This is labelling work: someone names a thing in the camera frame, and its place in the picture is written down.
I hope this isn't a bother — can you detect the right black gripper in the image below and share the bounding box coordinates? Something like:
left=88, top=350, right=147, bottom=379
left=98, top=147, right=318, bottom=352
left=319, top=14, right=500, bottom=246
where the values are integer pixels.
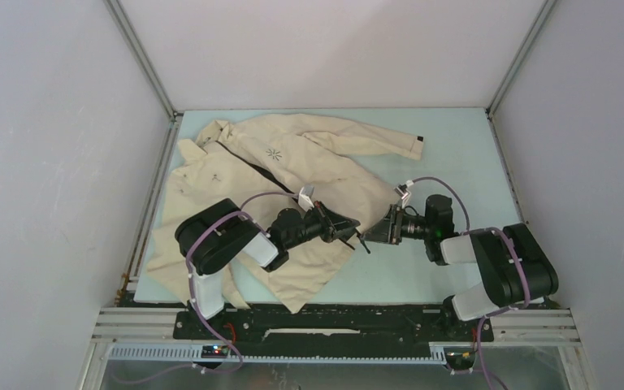
left=360, top=204, right=433, bottom=245

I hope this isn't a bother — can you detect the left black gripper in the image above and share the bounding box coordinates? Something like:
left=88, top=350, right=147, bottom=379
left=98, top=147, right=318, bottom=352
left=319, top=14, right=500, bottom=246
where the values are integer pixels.
left=284, top=201, right=359, bottom=250

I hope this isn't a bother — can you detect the beige zip jacket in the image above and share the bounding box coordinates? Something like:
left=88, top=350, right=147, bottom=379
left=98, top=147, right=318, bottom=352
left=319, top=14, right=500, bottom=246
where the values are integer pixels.
left=146, top=114, right=423, bottom=301

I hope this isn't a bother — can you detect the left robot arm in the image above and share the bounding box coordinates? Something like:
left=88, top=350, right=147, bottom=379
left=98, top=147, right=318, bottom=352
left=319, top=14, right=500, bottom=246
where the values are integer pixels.
left=175, top=198, right=360, bottom=339

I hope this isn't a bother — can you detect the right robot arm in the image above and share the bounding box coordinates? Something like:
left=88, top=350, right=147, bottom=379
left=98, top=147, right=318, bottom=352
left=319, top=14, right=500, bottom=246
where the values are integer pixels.
left=362, top=194, right=559, bottom=340

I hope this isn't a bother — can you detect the light blue table mat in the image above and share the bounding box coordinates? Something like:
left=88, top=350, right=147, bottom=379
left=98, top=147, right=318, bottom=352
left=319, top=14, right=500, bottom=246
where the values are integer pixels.
left=132, top=107, right=545, bottom=306

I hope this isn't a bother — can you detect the right controller board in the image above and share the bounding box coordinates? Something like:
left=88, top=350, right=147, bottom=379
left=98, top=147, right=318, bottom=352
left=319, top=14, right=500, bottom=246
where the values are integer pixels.
left=445, top=351, right=477, bottom=371

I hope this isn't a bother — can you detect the controller board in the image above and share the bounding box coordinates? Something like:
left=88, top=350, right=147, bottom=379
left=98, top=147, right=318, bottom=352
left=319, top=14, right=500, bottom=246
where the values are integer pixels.
left=445, top=351, right=477, bottom=371
left=200, top=344, right=230, bottom=359

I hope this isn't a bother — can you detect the left controller board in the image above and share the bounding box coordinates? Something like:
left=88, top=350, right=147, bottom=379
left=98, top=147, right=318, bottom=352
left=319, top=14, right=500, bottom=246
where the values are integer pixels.
left=200, top=344, right=230, bottom=359

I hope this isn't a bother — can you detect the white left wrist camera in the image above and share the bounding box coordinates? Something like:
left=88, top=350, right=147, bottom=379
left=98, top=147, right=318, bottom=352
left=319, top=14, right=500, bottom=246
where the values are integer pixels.
left=297, top=184, right=314, bottom=211

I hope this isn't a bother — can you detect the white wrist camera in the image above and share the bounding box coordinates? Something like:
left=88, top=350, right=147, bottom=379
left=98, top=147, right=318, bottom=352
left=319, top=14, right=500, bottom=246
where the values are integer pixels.
left=394, top=180, right=414, bottom=208
left=297, top=184, right=314, bottom=211

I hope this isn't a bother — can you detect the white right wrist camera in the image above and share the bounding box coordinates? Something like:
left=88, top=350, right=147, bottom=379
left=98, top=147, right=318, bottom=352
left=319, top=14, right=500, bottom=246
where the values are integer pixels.
left=394, top=180, right=414, bottom=208

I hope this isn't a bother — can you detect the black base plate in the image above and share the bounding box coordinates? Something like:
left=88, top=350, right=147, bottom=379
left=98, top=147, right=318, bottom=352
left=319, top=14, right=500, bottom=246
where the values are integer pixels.
left=172, top=304, right=494, bottom=359

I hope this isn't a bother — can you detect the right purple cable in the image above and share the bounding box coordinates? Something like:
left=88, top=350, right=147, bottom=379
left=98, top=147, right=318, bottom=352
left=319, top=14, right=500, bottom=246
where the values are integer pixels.
left=409, top=176, right=533, bottom=390

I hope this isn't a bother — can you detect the aluminium frame rail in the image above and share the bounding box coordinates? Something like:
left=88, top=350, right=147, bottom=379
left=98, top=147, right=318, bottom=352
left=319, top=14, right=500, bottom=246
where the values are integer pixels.
left=77, top=304, right=592, bottom=389

